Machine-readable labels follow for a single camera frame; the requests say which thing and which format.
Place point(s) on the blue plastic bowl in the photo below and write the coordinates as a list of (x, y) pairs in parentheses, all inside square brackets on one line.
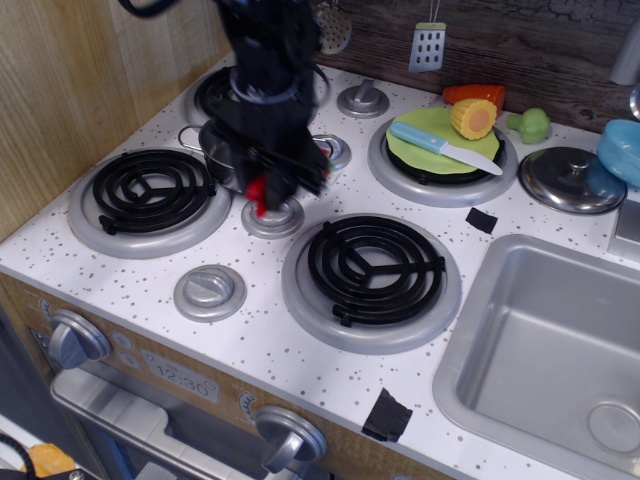
[(618, 150)]

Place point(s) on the oven dial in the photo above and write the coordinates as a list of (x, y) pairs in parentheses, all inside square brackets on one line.
[(289, 437), (75, 340)]

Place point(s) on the oven dial right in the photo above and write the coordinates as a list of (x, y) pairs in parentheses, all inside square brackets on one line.
[(289, 437)]

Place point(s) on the yellow toy corn piece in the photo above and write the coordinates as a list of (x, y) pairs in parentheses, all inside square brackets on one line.
[(473, 118)]

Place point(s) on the front left black burner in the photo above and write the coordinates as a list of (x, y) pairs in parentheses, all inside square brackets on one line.
[(147, 204)]

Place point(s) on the steel pot lid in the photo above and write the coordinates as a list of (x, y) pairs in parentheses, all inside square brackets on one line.
[(571, 180)]

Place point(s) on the silver faucet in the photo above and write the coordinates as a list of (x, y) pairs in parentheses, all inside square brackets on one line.
[(625, 69)]

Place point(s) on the red toy chili pepper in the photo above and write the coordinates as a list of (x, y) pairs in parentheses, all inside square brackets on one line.
[(268, 160)]

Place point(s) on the hanging steel skimmer ladle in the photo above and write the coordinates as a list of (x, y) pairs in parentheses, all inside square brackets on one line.
[(335, 25)]

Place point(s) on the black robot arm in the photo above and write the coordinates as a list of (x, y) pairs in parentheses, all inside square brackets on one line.
[(277, 34)]

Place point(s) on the back right black burner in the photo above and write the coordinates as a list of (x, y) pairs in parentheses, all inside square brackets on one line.
[(441, 190)]

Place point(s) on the silver knob middle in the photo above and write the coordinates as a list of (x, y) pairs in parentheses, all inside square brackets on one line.
[(284, 222)]

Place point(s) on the green round plate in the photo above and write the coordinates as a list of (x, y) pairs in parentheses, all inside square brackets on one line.
[(436, 121)]

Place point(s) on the front right black burner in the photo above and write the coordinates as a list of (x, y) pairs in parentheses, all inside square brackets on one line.
[(371, 285)]

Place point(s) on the orange object bottom left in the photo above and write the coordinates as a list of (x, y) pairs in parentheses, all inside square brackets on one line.
[(48, 459)]

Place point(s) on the black tape piece front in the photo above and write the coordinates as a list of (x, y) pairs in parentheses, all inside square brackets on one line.
[(388, 419)]

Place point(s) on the black tape piece small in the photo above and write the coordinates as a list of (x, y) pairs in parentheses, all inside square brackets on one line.
[(481, 221)]

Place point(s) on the silver knob back centre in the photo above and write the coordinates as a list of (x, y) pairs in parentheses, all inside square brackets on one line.
[(364, 101)]

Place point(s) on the silver oven door handle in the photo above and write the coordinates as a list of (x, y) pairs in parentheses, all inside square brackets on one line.
[(157, 438)]

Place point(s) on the blue handled toy knife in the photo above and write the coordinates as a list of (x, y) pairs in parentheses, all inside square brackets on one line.
[(420, 139)]

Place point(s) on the silver sink basin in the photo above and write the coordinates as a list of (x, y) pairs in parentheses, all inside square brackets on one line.
[(544, 358)]

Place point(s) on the back left black burner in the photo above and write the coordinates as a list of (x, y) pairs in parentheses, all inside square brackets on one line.
[(244, 98)]

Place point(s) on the small steel pot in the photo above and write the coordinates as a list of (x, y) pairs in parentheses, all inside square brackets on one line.
[(216, 148)]

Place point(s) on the green toy broccoli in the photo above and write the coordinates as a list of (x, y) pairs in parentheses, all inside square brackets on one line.
[(533, 125)]

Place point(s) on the black burner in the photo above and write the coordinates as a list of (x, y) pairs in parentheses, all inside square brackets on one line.
[(244, 98), (147, 204), (441, 190), (371, 285)]

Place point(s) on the orange toy carrot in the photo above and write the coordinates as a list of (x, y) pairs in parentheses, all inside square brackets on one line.
[(493, 93)]

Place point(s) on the silver knob beside pot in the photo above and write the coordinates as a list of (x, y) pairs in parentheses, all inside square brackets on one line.
[(335, 149)]

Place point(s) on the silver knob front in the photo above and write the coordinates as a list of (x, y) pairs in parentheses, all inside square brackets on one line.
[(209, 293)]

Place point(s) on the hanging white slotted spatula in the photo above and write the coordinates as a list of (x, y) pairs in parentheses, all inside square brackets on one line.
[(428, 43)]

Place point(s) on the oven dial left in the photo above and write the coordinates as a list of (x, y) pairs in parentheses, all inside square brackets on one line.
[(75, 340)]

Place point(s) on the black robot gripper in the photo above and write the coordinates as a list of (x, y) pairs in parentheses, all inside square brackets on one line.
[(271, 131)]

